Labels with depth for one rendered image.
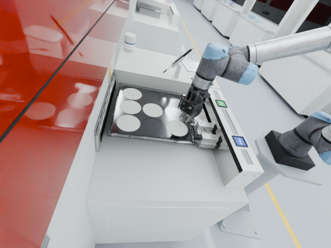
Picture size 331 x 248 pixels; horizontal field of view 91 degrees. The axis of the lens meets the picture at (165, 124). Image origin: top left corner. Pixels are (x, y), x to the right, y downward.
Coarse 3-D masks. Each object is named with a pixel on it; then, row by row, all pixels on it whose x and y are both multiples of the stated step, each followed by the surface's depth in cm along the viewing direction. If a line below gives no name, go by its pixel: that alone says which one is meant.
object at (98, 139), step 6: (114, 78) 84; (114, 84) 91; (114, 90) 88; (108, 96) 73; (108, 102) 71; (108, 108) 78; (102, 114) 64; (108, 114) 76; (102, 120) 62; (102, 126) 63; (102, 132) 67; (96, 138) 57; (102, 138) 67; (96, 144) 60; (96, 150) 62
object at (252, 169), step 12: (216, 96) 94; (216, 108) 84; (228, 108) 87; (228, 120) 80; (228, 132) 73; (240, 132) 75; (240, 156) 64; (252, 156) 66; (252, 168) 61; (240, 180) 65; (252, 180) 66
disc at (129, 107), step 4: (128, 100) 81; (120, 104) 77; (124, 104) 78; (128, 104) 79; (132, 104) 80; (136, 104) 80; (120, 108) 76; (124, 108) 76; (128, 108) 77; (132, 108) 78; (136, 108) 78; (140, 108) 79; (128, 112) 75; (132, 112) 76; (136, 112) 76
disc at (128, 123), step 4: (124, 116) 73; (128, 116) 73; (132, 116) 74; (120, 120) 70; (124, 120) 71; (128, 120) 71; (132, 120) 72; (136, 120) 73; (120, 124) 69; (124, 124) 69; (128, 124) 70; (132, 124) 70; (136, 124) 71; (120, 128) 67; (124, 128) 68; (128, 128) 68; (132, 128) 69; (136, 128) 69
